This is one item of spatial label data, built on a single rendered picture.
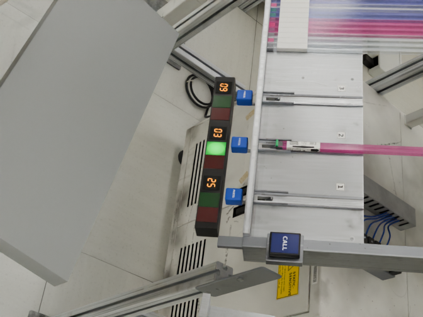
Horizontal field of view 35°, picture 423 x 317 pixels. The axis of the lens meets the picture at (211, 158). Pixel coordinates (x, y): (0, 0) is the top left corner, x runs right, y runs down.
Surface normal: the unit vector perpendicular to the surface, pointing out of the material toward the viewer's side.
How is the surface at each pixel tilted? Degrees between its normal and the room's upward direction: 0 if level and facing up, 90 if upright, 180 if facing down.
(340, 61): 48
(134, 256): 0
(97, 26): 0
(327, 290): 0
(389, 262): 90
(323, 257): 90
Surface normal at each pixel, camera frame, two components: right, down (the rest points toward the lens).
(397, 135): 0.67, -0.33
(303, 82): -0.09, -0.54
